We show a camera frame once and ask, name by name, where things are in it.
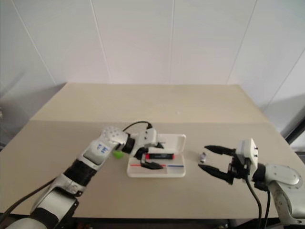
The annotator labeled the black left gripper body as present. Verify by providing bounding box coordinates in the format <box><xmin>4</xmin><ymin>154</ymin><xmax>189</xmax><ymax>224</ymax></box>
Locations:
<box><xmin>133</xmin><ymin>142</ymin><xmax>159</xmax><ymax>165</ymax></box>

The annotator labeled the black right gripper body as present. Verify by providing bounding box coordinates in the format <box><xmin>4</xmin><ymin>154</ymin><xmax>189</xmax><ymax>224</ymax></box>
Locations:
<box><xmin>227</xmin><ymin>148</ymin><xmax>250</xmax><ymax>186</ymax></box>

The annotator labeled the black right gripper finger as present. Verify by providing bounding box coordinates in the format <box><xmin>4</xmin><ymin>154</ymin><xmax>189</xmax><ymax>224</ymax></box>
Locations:
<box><xmin>198</xmin><ymin>164</ymin><xmax>234</xmax><ymax>185</ymax></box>
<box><xmin>204</xmin><ymin>145</ymin><xmax>237</xmax><ymax>156</ymax></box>

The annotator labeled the red marker with black label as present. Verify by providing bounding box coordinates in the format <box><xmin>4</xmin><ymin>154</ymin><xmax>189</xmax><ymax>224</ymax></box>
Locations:
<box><xmin>145</xmin><ymin>153</ymin><xmax>176</xmax><ymax>161</ymax></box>

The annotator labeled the white plastic pencil case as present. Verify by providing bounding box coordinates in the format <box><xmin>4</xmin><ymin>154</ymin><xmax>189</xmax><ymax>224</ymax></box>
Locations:
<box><xmin>126</xmin><ymin>133</ymin><xmax>187</xmax><ymax>178</ymax></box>

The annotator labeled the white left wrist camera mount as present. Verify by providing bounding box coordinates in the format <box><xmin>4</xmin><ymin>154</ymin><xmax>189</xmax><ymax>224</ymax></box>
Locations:
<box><xmin>134</xmin><ymin>128</ymin><xmax>158</xmax><ymax>150</ymax></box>

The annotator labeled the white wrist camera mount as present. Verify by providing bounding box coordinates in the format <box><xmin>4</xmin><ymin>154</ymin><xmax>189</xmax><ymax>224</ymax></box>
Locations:
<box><xmin>235</xmin><ymin>138</ymin><xmax>259</xmax><ymax>177</ymax></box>
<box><xmin>134</xmin><ymin>128</ymin><xmax>158</xmax><ymax>150</ymax></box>

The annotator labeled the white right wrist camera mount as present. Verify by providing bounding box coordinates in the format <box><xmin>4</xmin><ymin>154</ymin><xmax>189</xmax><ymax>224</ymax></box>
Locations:
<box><xmin>235</xmin><ymin>138</ymin><xmax>259</xmax><ymax>177</ymax></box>

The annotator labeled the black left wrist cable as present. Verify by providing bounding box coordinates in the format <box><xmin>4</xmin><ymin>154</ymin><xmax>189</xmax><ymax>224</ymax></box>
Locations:
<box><xmin>122</xmin><ymin>121</ymin><xmax>153</xmax><ymax>132</ymax></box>

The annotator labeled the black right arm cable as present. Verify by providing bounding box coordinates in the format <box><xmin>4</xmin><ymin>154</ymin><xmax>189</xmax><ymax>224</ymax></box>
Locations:
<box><xmin>261</xmin><ymin>186</ymin><xmax>271</xmax><ymax>229</ymax></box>
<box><xmin>244</xmin><ymin>177</ymin><xmax>263</xmax><ymax>229</ymax></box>

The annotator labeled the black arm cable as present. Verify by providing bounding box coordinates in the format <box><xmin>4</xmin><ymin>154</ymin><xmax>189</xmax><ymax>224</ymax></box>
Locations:
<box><xmin>244</xmin><ymin>177</ymin><xmax>263</xmax><ymax>229</ymax></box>
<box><xmin>261</xmin><ymin>186</ymin><xmax>271</xmax><ymax>229</ymax></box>
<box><xmin>0</xmin><ymin>179</ymin><xmax>55</xmax><ymax>217</ymax></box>

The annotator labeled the black frame by wall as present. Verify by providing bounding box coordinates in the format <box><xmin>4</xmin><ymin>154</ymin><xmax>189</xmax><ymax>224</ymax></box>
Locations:
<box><xmin>280</xmin><ymin>104</ymin><xmax>305</xmax><ymax>145</ymax></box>

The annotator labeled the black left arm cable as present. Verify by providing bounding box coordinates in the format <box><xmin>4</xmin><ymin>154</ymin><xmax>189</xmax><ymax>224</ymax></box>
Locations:
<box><xmin>0</xmin><ymin>179</ymin><xmax>55</xmax><ymax>217</ymax></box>

